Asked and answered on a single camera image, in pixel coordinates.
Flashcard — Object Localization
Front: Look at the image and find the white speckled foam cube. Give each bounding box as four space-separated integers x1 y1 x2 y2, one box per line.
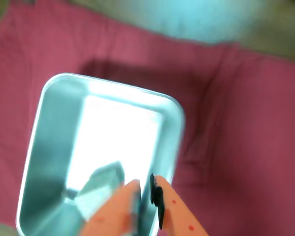
74 161 125 222

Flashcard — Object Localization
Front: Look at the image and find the rectangular metal tray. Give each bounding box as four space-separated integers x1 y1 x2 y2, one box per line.
15 72 185 236

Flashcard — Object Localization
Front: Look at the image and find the dark red cloth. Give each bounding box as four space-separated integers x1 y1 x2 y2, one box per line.
0 0 295 236

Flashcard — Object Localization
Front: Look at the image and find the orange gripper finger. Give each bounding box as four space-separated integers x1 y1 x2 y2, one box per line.
80 179 141 236
149 173 210 236

